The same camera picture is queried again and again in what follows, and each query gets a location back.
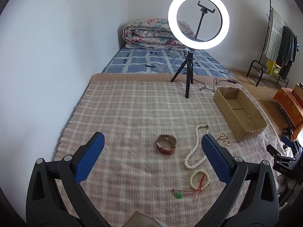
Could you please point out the black clothes rack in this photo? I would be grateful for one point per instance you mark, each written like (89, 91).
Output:
(258, 71)

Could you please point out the black tripod stand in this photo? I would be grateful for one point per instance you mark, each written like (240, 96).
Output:
(189, 71)

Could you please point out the brown and red boxes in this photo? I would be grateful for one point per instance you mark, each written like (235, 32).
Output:
(298, 91)

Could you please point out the brown cardboard box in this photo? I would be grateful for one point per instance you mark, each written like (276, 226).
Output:
(244, 119)

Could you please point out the striped hanging towel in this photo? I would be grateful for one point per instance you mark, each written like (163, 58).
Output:
(274, 36)

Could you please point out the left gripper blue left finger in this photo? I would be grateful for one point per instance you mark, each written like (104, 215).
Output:
(86, 156)

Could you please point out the blue patterned bed sheet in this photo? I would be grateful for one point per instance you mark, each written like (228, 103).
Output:
(151, 61)

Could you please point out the folded floral quilt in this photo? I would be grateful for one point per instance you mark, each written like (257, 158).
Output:
(150, 33)

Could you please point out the white ring light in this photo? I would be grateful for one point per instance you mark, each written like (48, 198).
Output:
(174, 27)

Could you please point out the black phone holder clamp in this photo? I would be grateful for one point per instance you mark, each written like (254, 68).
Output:
(204, 10)

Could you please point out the dark hanging clothes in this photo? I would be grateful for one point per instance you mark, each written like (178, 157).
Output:
(287, 52)

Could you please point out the yellow box on rack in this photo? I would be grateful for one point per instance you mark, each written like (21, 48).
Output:
(273, 69)

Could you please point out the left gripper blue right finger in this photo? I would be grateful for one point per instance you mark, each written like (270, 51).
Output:
(219, 158)

